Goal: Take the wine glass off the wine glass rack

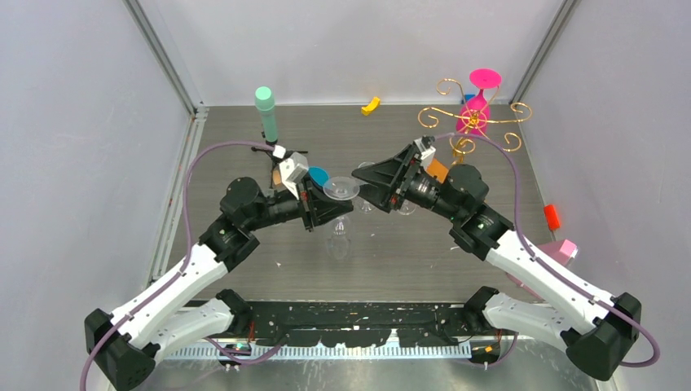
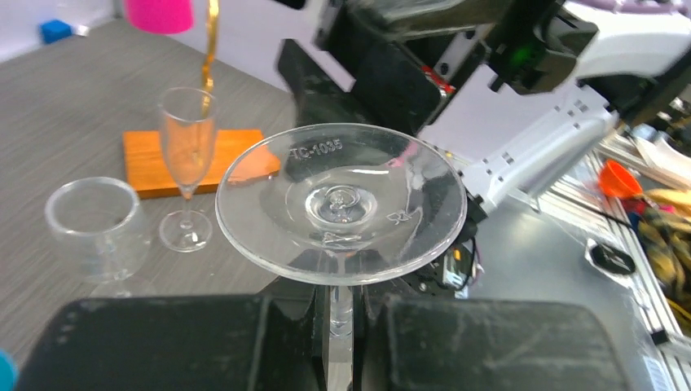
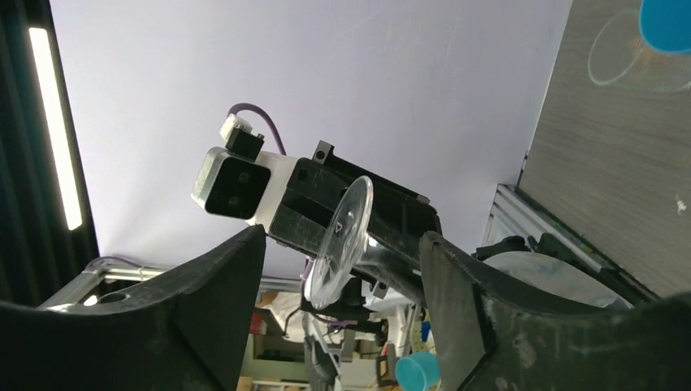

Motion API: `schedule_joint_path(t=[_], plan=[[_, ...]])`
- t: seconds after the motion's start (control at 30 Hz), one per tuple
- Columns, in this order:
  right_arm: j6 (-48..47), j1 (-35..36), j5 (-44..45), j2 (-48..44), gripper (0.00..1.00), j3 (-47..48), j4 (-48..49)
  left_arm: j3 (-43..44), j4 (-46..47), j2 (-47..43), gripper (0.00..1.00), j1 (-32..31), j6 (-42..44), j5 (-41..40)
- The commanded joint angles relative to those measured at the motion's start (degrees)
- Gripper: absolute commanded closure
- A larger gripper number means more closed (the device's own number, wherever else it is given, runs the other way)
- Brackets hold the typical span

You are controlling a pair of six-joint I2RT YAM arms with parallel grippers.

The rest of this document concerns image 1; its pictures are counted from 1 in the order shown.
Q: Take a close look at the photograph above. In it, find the purple cable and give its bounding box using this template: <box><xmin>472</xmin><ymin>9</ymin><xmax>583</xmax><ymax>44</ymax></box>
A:
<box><xmin>79</xmin><ymin>140</ymin><xmax>276</xmax><ymax>391</ymax></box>
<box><xmin>434</xmin><ymin>132</ymin><xmax>662</xmax><ymax>369</ymax></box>

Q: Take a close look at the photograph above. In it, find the black tripod stand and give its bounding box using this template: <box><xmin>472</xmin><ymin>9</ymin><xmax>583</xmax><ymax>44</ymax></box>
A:
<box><xmin>251</xmin><ymin>143</ymin><xmax>310</xmax><ymax>173</ymax></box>

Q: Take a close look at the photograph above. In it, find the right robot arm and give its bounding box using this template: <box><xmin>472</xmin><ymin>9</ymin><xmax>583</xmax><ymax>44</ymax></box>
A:
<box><xmin>353</xmin><ymin>144</ymin><xmax>642</xmax><ymax>381</ymax></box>

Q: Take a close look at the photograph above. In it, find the gold wire glass rack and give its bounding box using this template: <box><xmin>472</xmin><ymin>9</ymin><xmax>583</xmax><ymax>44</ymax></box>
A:
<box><xmin>417</xmin><ymin>68</ymin><xmax>533</xmax><ymax>164</ymax></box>

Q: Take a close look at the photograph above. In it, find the yellow curved block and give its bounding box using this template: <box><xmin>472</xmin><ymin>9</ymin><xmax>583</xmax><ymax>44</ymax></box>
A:
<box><xmin>360</xmin><ymin>96</ymin><xmax>381</xmax><ymax>116</ymax></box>

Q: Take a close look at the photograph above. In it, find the mint green microphone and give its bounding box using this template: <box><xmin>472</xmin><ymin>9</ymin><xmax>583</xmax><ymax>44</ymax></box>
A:
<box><xmin>254</xmin><ymin>86</ymin><xmax>278</xmax><ymax>145</ymax></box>

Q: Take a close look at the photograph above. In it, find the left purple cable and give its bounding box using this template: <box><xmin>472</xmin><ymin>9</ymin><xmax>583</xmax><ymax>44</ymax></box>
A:
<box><xmin>79</xmin><ymin>140</ymin><xmax>276</xmax><ymax>391</ymax></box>

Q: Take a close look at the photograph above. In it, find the pink dustpan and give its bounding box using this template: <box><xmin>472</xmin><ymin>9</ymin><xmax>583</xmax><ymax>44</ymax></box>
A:
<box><xmin>507</xmin><ymin>239</ymin><xmax>579</xmax><ymax>301</ymax></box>

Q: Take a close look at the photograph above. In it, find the black front rail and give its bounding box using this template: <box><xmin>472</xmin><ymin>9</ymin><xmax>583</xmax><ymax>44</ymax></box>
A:
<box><xmin>219</xmin><ymin>301</ymin><xmax>480</xmax><ymax>348</ymax></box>

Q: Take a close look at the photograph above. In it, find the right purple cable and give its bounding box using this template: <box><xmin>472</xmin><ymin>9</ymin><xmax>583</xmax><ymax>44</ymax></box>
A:
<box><xmin>434</xmin><ymin>132</ymin><xmax>662</xmax><ymax>369</ymax></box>

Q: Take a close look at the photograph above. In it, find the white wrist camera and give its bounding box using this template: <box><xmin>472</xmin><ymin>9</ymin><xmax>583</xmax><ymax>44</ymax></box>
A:
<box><xmin>271</xmin><ymin>145</ymin><xmax>310</xmax><ymax>200</ymax></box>
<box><xmin>413</xmin><ymin>135</ymin><xmax>436</xmax><ymax>170</ymax></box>

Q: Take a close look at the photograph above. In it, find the red small block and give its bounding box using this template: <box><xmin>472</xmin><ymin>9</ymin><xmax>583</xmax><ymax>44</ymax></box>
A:
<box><xmin>544</xmin><ymin>204</ymin><xmax>561</xmax><ymax>231</ymax></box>

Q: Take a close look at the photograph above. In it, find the orange wooden rack base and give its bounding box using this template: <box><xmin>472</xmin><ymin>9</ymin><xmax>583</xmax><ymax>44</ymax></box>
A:
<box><xmin>426</xmin><ymin>158</ymin><xmax>449</xmax><ymax>183</ymax></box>

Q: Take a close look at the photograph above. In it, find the pink wine glass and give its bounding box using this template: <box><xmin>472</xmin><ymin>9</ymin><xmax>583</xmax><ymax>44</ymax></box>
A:
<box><xmin>456</xmin><ymin>68</ymin><xmax>502</xmax><ymax>135</ymax></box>

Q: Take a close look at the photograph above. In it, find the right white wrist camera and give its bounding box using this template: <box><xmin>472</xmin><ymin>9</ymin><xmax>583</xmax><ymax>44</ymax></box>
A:
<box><xmin>413</xmin><ymin>135</ymin><xmax>436</xmax><ymax>170</ymax></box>

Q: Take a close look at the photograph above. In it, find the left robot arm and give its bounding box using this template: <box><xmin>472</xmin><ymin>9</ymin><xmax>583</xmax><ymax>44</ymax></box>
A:
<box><xmin>85</xmin><ymin>174</ymin><xmax>359</xmax><ymax>390</ymax></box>

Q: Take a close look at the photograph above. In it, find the clear plain wine glass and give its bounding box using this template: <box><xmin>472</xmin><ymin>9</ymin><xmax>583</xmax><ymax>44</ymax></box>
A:
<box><xmin>354</xmin><ymin>161</ymin><xmax>375</xmax><ymax>214</ymax></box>

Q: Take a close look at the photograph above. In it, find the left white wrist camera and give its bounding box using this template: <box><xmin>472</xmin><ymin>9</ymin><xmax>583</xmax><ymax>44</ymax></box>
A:
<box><xmin>271</xmin><ymin>145</ymin><xmax>310</xmax><ymax>200</ymax></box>

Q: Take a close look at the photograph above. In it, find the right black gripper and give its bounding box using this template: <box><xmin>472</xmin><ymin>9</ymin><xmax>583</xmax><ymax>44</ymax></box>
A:
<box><xmin>353</xmin><ymin>144</ymin><xmax>463</xmax><ymax>222</ymax></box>

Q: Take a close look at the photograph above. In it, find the blue wine glass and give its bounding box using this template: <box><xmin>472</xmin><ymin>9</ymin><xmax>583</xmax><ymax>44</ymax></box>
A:
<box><xmin>308</xmin><ymin>166</ymin><xmax>330</xmax><ymax>187</ymax></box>

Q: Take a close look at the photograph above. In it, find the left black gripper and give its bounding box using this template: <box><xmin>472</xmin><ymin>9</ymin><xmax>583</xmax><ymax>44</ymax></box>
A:
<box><xmin>244</xmin><ymin>173</ymin><xmax>352</xmax><ymax>231</ymax></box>

